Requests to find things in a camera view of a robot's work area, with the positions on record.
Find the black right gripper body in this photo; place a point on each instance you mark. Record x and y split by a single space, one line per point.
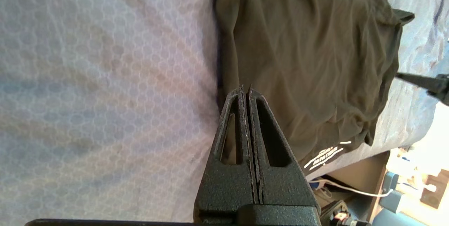
443 89

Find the blue bed sheet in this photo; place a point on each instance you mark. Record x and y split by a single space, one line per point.
105 96

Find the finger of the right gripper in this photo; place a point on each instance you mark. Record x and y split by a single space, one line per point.
419 80

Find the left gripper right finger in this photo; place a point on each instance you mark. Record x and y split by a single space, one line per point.
284 187

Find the black moon print T-shirt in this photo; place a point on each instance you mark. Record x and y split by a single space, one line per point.
308 61

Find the brown cardboard box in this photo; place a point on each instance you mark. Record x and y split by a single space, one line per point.
361 177

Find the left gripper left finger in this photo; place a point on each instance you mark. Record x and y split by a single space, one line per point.
224 191

